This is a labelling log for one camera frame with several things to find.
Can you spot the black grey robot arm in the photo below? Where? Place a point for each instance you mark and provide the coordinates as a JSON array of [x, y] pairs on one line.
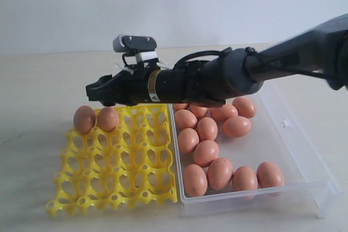
[[209, 78]]

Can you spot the brown egg fifteen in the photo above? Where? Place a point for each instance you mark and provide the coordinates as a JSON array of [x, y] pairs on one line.
[[207, 129]]

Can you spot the brown egg four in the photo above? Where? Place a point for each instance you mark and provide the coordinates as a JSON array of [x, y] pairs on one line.
[[223, 113]]

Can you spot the yellow plastic egg tray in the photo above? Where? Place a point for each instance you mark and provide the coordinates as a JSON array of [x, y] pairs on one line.
[[128, 166]]

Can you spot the brown egg twelve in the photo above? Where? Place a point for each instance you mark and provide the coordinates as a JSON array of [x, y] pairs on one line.
[[244, 178]]

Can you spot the brown egg three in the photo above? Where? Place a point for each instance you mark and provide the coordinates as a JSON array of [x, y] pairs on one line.
[[245, 107]]

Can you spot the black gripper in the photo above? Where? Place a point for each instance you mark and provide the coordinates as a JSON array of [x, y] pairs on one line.
[[122, 88]]

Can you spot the brown egg thirteen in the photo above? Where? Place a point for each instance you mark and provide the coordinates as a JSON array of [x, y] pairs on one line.
[[269, 175]]

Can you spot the clear plastic container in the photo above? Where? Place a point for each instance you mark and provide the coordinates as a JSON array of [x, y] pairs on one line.
[[275, 136]]

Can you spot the brown egg one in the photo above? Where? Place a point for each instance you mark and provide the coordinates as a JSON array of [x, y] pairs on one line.
[[84, 119]]

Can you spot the brown egg ten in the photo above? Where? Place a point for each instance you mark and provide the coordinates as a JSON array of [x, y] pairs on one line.
[[220, 173]]

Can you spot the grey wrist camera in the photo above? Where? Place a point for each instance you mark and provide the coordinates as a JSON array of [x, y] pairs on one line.
[[128, 43]]

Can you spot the brown egg fourteen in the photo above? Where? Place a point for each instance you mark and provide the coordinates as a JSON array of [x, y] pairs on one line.
[[185, 119]]

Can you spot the brown egg eleven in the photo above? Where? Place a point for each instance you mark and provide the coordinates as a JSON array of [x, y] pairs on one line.
[[195, 180]]

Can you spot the brown egg six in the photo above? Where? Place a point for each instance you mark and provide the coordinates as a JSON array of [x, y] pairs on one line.
[[198, 111]]

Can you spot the brown egg five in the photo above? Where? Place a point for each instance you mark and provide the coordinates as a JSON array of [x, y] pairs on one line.
[[236, 127]]

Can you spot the brown egg seven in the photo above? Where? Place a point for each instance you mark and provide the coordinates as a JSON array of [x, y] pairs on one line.
[[180, 106]]

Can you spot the brown egg two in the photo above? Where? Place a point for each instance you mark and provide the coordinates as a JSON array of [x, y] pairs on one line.
[[108, 119]]

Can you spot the brown egg nine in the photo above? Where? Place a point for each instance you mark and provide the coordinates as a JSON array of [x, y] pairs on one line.
[[206, 152]]

